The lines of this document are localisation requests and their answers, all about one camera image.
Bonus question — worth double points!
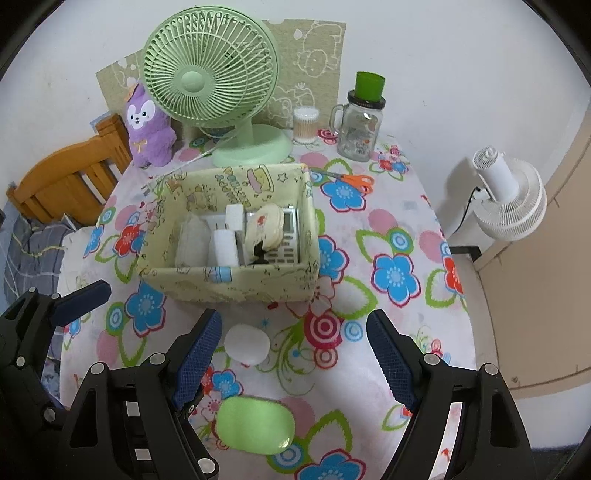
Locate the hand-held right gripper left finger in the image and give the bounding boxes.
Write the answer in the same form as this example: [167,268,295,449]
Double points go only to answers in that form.
[58,308,223,480]

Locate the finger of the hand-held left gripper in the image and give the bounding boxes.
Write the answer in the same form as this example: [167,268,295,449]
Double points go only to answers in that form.
[0,279,113,370]
[0,369,70,480]

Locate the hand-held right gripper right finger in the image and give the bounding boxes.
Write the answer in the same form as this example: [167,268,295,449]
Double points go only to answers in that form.
[366,309,539,480]

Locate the white round soap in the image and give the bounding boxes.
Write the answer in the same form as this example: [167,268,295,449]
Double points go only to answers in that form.
[224,324,271,366]

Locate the yellow cartoon fabric storage box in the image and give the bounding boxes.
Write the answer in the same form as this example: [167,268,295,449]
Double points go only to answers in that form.
[137,162,321,303]

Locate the green oval soap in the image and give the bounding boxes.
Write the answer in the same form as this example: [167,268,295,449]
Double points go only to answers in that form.
[216,394,296,455]

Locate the white rectangular box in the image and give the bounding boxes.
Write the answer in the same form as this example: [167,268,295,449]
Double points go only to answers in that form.
[209,229,241,267]

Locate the clear plastic bag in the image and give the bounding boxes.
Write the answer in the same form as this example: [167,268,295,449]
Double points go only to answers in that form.
[174,217,214,267]

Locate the small white box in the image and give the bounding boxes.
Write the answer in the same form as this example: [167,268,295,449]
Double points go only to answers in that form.
[225,204,246,234]

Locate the cream round pouch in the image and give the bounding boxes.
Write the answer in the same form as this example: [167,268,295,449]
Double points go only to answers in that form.
[244,203,286,252]

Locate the white remote control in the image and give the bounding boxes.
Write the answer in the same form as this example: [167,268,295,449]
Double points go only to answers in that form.
[268,207,303,265]

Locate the grey plaid blanket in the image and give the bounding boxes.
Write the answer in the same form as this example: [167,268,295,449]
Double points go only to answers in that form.
[0,210,70,296]

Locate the floral tablecloth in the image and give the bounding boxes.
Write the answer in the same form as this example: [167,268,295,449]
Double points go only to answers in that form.
[58,134,478,480]

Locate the beige door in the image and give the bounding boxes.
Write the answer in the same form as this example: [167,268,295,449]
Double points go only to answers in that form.
[475,106,591,450]

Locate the purple plush toy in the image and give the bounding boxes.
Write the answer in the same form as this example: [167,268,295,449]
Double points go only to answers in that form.
[124,83,178,168]

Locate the white fan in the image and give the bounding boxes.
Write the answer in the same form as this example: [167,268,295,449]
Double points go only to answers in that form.
[471,145,548,241]

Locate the glass jar mug green lid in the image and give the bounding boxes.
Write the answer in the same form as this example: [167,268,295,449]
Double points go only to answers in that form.
[330,71,387,162]

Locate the green desk fan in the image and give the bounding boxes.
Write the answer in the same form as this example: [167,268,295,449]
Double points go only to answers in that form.
[142,7,294,169]

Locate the cotton swab container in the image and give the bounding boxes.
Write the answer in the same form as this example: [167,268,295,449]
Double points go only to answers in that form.
[294,106,320,144]

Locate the black fan cable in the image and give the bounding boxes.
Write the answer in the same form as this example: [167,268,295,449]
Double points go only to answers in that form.
[455,187,481,234]

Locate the orange handled scissors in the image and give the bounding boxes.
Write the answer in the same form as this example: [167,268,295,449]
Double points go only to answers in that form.
[310,168,374,195]

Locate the white fan power cord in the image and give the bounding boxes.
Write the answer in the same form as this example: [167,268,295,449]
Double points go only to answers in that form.
[141,129,241,195]

